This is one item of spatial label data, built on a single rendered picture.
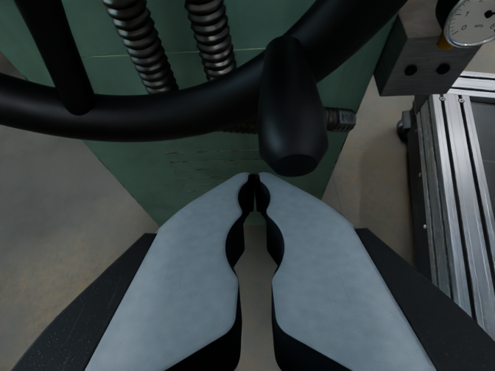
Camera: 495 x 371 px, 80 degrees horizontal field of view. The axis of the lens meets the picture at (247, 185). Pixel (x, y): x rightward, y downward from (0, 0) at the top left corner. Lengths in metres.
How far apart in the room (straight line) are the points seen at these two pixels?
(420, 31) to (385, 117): 0.79
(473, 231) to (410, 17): 0.48
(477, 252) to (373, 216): 0.30
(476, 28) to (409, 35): 0.06
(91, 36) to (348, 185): 0.77
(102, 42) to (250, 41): 0.17
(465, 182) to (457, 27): 0.51
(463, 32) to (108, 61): 0.36
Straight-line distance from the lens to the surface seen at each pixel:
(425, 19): 0.39
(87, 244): 0.99
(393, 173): 1.03
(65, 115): 0.20
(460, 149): 0.84
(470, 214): 0.77
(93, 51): 0.41
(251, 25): 0.36
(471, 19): 0.34
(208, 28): 0.21
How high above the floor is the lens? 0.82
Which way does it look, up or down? 62 degrees down
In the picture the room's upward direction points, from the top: 6 degrees counter-clockwise
